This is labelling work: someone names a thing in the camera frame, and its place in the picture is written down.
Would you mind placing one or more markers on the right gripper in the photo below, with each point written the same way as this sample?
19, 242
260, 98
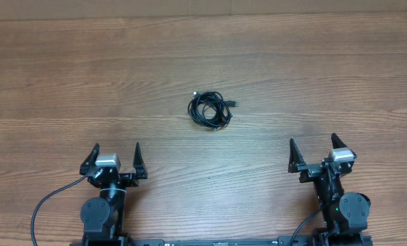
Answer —
311, 171

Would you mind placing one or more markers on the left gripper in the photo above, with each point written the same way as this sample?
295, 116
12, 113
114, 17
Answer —
132, 180

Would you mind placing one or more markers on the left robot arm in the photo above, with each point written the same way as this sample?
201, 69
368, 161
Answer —
103, 216

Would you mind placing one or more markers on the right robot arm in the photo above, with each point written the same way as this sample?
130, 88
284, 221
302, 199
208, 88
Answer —
345, 214

